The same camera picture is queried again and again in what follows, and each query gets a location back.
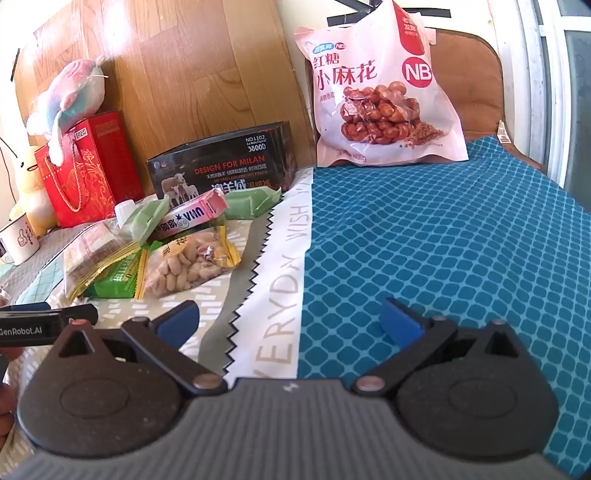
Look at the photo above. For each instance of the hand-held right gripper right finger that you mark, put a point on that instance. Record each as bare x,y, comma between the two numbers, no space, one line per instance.
399,323

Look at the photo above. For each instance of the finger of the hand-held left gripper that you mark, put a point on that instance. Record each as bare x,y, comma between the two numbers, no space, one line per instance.
27,307
78,314

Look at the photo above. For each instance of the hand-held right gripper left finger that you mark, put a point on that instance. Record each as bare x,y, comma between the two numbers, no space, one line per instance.
178,321

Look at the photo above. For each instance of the green cracker packet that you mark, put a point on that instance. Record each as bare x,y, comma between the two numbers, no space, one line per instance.
115,284

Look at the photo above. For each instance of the clear peanut bag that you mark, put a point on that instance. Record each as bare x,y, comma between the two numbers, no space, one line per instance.
184,267

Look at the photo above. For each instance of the pink candy box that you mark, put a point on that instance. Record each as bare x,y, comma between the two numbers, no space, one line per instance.
194,214

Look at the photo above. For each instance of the black printed box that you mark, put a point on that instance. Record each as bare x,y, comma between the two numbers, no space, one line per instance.
231,161

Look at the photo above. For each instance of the person's left hand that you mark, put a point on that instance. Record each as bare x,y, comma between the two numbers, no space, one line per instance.
5,422

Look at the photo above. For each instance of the light green checked cloth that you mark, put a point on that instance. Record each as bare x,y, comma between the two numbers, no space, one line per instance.
41,286

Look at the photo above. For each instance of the brown snack packet yellow edge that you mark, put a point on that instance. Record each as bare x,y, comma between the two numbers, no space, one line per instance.
87,258

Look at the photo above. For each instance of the grey quilted cloth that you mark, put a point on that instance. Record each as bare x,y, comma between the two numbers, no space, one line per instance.
51,251

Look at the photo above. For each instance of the white enamel mug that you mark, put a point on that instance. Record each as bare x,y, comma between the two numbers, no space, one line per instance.
21,240

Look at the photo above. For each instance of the teal patterned mat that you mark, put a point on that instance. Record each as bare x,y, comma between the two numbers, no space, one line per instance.
415,230

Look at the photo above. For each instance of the pale green packet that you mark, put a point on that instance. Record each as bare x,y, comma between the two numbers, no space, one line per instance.
143,221
249,203

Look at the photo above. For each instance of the yellow plush toy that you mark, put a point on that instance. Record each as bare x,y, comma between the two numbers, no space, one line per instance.
32,184

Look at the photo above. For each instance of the lettered grey white cloth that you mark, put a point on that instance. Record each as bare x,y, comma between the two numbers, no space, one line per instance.
286,258

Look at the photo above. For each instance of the red gift bag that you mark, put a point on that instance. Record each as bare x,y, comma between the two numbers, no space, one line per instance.
92,175

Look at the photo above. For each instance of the pastel plush toy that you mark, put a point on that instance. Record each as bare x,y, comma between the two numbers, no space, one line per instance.
74,97

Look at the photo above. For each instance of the cushion label tag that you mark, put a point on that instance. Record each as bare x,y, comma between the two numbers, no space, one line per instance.
504,131

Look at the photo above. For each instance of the large pink snack bag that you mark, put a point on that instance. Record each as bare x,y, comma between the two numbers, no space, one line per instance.
369,83

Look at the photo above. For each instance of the wooden board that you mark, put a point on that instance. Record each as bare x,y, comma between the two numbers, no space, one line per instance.
184,69

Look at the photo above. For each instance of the black tape strip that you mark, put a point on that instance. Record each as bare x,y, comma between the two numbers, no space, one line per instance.
346,19
369,5

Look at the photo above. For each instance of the white window frame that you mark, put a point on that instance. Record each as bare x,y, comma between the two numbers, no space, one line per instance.
540,69

